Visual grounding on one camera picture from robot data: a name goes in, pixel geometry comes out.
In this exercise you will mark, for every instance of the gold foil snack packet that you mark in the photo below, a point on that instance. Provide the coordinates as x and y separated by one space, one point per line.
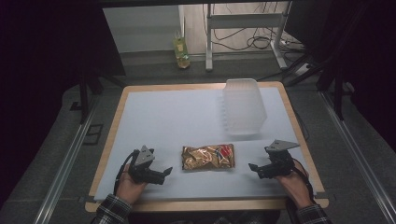
208 157

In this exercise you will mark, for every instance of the white foam mat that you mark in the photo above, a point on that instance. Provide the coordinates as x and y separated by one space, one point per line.
174 124

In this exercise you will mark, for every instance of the person's left hand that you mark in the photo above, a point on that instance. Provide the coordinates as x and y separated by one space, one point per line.
129 188

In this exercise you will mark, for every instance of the metal floor rail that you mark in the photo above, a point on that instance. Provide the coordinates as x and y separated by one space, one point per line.
358 152
62 174

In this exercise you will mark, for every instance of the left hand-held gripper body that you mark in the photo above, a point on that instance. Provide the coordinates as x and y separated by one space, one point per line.
141 169

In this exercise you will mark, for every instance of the yellow-green drink bottle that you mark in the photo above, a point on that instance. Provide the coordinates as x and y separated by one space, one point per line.
181 51

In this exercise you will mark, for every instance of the translucent plastic container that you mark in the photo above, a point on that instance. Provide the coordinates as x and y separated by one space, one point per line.
244 107

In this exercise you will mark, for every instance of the white metal desk frame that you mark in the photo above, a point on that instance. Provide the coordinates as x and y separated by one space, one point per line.
243 20

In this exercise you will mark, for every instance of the black metal stand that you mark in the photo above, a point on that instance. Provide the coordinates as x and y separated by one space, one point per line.
337 93
83 96

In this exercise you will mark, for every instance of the person's right hand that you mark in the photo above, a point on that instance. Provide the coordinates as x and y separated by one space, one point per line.
294 188

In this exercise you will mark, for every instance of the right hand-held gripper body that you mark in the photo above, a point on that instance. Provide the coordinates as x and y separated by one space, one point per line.
280 165

